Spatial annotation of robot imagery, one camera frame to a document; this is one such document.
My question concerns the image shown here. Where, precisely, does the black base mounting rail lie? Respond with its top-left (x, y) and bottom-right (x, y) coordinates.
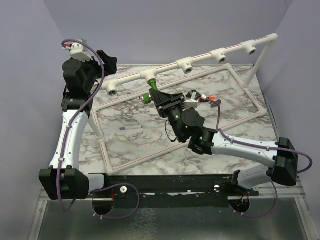
top-left (88, 174), bottom-right (258, 209)

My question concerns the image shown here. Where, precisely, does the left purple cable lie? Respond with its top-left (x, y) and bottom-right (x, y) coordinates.
top-left (56, 39), bottom-right (107, 212)

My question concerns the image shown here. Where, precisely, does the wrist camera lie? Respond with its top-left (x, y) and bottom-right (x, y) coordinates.
top-left (184, 90), bottom-right (207, 109)
top-left (63, 42), bottom-right (92, 62)

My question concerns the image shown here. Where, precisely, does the green plastic water faucet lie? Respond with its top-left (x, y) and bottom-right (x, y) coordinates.
top-left (141, 78), bottom-right (159, 105)

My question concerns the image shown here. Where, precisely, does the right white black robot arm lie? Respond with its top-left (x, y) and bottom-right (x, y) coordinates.
top-left (149, 88), bottom-right (299, 196)

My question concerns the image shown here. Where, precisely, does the brown metal lever piece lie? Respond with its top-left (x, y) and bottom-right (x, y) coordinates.
top-left (210, 99), bottom-right (222, 108)

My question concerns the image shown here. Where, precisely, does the white PVC pipe rack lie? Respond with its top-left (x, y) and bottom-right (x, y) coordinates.
top-left (91, 33), bottom-right (278, 175)

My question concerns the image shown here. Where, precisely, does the purple capped white pen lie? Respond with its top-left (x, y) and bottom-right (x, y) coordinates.
top-left (119, 125), bottom-right (143, 131)

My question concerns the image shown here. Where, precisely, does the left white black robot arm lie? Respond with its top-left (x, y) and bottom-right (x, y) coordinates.
top-left (39, 50), bottom-right (117, 200)

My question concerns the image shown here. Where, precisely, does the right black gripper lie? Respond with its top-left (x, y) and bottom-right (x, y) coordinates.
top-left (148, 90), bottom-right (186, 143)

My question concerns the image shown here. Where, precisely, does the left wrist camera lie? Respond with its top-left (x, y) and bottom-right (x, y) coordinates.
top-left (63, 42), bottom-right (92, 62)

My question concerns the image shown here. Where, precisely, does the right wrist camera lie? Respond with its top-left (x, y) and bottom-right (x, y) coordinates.
top-left (184, 90), bottom-right (207, 109)

